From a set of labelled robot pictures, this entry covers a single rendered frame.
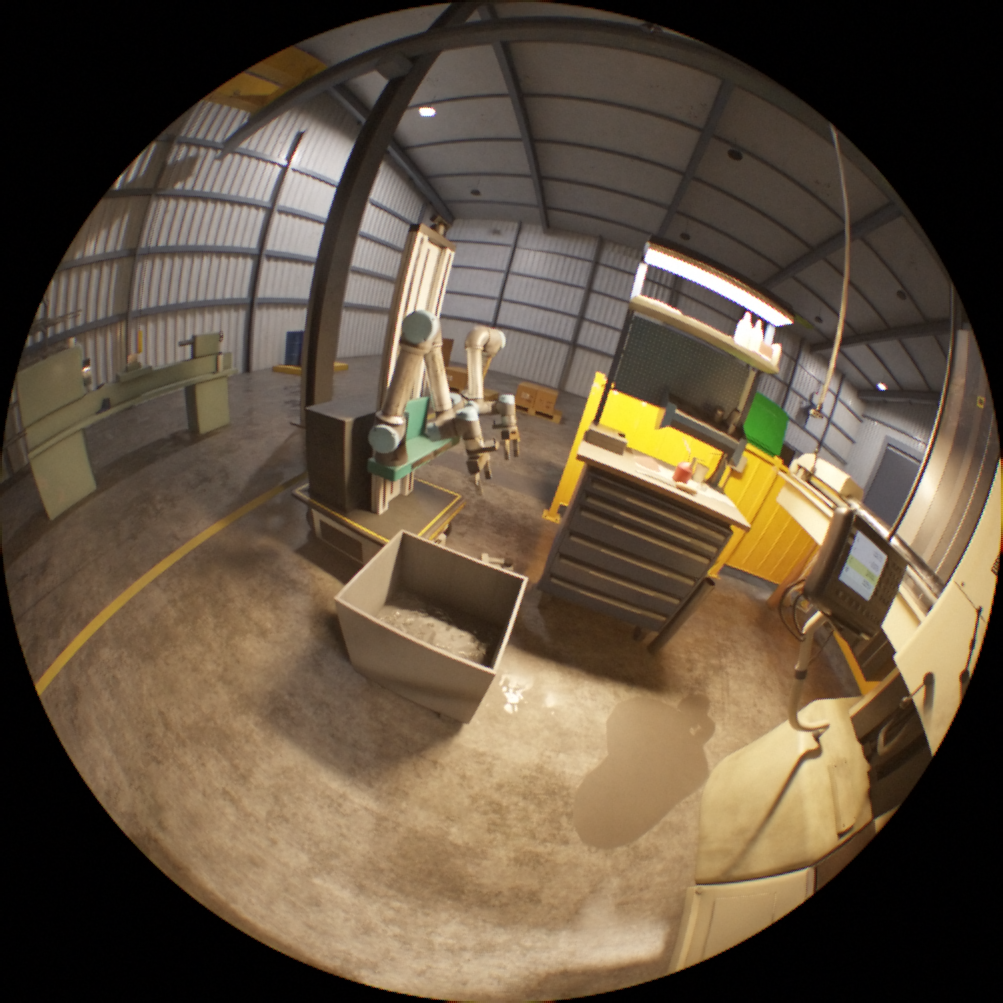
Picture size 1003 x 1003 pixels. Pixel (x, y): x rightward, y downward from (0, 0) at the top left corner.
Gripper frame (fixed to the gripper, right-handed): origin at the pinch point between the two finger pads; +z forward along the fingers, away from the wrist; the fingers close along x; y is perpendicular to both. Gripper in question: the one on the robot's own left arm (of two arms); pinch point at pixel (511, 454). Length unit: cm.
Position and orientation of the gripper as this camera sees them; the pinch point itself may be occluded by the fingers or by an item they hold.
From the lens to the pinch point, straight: 159.4
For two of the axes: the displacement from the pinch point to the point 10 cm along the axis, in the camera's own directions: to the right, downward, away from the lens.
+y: 9.1, 0.1, -4.0
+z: 0.9, 9.7, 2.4
